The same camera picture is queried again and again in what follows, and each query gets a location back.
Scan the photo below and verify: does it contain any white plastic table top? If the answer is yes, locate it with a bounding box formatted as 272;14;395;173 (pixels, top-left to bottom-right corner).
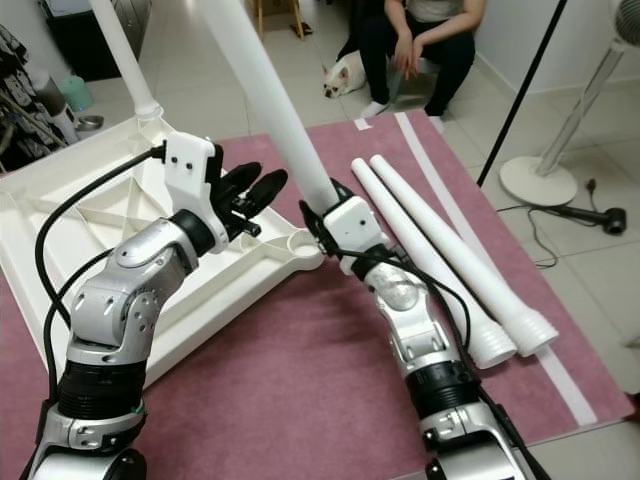
0;110;326;386

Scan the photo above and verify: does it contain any clothes rack with dark clothes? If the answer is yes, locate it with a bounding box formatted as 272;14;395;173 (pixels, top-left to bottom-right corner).
0;25;66;173

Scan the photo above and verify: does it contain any small white dog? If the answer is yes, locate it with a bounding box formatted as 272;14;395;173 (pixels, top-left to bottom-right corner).
322;52;366;101

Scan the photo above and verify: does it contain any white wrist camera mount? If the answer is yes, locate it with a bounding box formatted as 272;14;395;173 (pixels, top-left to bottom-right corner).
163;132;223;251
325;195;386;263

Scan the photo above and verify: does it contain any long white tape strip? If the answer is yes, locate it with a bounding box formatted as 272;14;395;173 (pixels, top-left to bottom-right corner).
396;111;603;428

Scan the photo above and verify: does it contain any black cabinet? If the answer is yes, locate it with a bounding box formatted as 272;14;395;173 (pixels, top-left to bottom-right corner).
45;0;151;83

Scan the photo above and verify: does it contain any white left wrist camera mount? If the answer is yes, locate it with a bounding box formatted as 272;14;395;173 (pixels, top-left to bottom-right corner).
163;132;223;251

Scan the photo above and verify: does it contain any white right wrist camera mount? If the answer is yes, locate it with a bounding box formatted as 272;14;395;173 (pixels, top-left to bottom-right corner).
325;195;386;263

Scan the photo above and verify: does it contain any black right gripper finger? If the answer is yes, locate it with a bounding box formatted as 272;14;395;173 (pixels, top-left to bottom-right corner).
297;200;331;246

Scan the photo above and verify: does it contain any black slanted pole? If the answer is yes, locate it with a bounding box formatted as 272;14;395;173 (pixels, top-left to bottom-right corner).
476;0;571;188

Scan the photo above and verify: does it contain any white standing fan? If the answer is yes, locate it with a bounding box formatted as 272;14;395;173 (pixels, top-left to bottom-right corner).
500;0;640;209

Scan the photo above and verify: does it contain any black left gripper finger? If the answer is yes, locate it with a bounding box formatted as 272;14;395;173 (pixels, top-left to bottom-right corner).
238;168;290;221
216;160;261;206

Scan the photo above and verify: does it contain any wooden stool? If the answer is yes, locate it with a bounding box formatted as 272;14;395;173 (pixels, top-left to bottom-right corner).
253;0;306;39

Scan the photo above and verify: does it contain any black hair dryer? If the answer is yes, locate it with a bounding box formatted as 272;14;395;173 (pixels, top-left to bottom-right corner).
540;178;629;238

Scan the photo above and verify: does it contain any pink table cloth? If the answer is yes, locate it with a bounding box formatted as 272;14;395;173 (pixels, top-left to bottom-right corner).
0;108;636;480

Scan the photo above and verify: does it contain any seated person in white shirt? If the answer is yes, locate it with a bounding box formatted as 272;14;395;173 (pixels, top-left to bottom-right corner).
345;0;488;119

